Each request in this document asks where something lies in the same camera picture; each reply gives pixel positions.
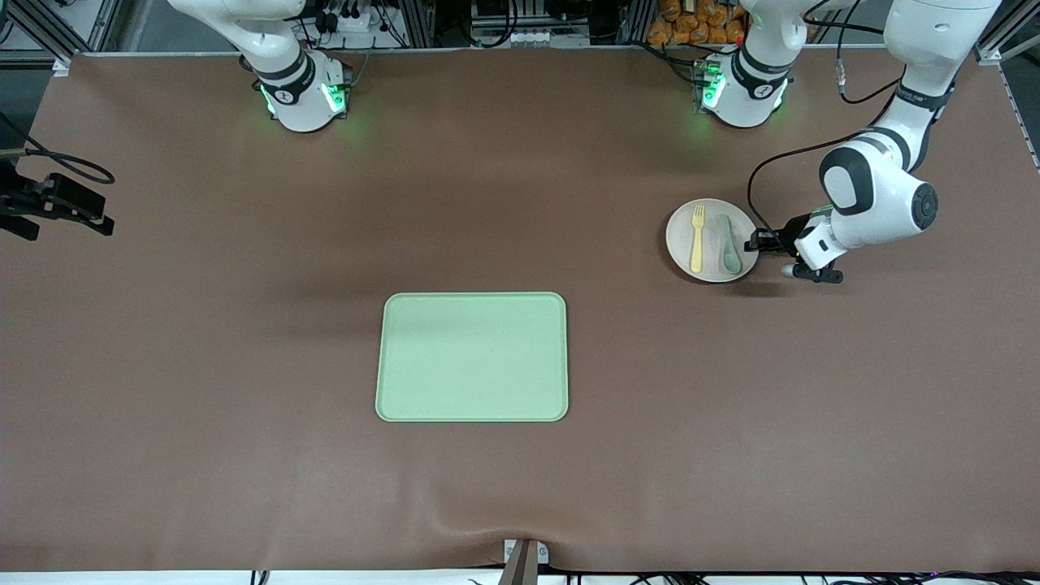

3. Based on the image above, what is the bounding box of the orange snack packets pile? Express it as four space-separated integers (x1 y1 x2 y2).
648 0 747 46

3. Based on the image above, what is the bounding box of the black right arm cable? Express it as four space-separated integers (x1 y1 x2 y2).
0 110 119 185

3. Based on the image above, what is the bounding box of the white socket bar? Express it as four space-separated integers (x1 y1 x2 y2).
471 28 591 48

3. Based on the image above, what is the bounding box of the round beige plate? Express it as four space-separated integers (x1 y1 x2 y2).
665 198 761 284

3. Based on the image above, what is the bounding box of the light green rectangular tray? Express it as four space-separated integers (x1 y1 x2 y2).
375 291 570 423

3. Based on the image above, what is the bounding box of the grey-green plastic spoon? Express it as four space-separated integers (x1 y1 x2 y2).
714 214 742 275

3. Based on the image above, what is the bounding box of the aluminium frame profile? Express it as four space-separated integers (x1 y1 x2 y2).
975 0 1040 66
0 0 116 70

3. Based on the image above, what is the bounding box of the brown table cover mat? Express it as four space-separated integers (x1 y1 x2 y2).
0 47 1040 574

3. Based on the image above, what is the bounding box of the white power strip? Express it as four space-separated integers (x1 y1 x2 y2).
319 6 392 35

